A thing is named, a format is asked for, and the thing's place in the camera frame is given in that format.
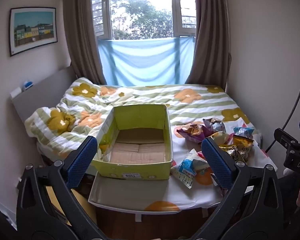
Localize striped flower print blanket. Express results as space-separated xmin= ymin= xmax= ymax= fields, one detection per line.
xmin=24 ymin=77 xmax=252 ymax=155

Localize grey bed headboard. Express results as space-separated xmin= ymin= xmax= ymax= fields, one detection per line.
xmin=10 ymin=66 xmax=77 ymax=123

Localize purple potato chip bag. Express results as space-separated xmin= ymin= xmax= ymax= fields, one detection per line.
xmin=174 ymin=122 xmax=208 ymax=144

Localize brown curtain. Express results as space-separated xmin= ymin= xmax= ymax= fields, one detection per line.
xmin=62 ymin=0 xmax=108 ymax=85
xmin=185 ymin=0 xmax=232 ymax=91

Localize brown cardboard sheet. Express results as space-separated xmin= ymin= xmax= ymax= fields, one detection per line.
xmin=45 ymin=185 xmax=97 ymax=228

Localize silver purple snack bag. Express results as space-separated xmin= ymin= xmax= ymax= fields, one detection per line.
xmin=202 ymin=118 xmax=226 ymax=133

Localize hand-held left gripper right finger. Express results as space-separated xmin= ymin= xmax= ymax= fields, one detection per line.
xmin=190 ymin=137 xmax=284 ymax=240

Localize window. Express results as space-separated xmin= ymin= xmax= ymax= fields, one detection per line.
xmin=90 ymin=0 xmax=198 ymax=41

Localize framed wall picture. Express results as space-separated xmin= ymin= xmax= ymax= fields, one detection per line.
xmin=9 ymin=7 xmax=58 ymax=57

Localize yellow black snack bag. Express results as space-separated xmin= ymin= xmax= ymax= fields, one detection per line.
xmin=219 ymin=136 xmax=254 ymax=163

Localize green cardboard box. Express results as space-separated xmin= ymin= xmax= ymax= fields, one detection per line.
xmin=90 ymin=103 xmax=173 ymax=180

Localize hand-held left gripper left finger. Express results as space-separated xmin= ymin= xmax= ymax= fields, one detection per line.
xmin=16 ymin=135 xmax=108 ymax=240

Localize blue white snack bag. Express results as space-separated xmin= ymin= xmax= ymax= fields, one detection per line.
xmin=233 ymin=127 xmax=255 ymax=139

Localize white fruit print cloth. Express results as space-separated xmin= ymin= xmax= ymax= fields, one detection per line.
xmin=140 ymin=121 xmax=278 ymax=212

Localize light blue snack packet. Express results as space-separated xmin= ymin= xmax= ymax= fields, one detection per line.
xmin=170 ymin=149 xmax=212 ymax=189

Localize light blue cloth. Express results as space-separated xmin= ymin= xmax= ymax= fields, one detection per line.
xmin=97 ymin=36 xmax=197 ymax=87

